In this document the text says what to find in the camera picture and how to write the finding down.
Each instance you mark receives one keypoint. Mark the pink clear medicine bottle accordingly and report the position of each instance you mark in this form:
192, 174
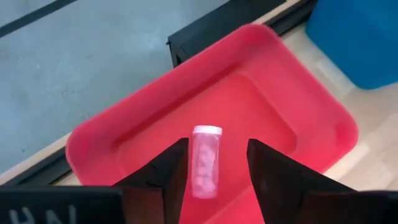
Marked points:
205, 161

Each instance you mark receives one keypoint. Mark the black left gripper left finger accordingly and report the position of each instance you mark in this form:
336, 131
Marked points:
161, 180

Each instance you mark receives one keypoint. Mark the blue plastic bin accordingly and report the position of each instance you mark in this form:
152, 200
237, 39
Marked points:
357, 37

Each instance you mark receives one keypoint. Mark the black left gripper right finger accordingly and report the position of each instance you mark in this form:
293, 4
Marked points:
280, 186

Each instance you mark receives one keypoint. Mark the red plastic bin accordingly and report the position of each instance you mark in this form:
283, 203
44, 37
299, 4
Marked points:
217, 105

